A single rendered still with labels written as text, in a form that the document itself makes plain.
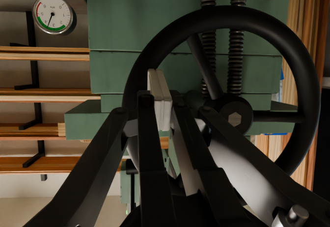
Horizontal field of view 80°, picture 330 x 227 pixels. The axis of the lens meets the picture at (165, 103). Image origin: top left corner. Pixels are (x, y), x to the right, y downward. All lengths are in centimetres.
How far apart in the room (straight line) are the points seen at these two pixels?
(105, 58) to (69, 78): 271
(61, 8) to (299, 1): 177
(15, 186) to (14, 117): 109
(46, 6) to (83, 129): 24
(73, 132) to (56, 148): 297
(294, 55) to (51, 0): 38
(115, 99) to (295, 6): 167
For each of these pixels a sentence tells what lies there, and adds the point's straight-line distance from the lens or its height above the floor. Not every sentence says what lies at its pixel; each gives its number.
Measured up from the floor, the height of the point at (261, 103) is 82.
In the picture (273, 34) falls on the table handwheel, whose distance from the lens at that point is 31.
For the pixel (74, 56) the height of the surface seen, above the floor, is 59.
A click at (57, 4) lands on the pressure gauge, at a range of 41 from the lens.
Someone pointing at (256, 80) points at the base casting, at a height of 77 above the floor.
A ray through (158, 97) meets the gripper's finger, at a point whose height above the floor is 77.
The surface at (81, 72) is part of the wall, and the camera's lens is 308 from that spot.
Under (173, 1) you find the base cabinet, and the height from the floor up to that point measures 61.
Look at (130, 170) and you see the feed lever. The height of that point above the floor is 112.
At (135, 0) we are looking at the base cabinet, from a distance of 46.
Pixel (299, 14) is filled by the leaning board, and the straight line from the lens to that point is 194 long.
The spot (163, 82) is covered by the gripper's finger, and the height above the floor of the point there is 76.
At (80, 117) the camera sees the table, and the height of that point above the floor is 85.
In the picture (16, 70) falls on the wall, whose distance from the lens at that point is 347.
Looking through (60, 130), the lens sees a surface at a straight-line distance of 65.
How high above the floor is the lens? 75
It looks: 9 degrees up
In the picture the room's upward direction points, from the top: 179 degrees counter-clockwise
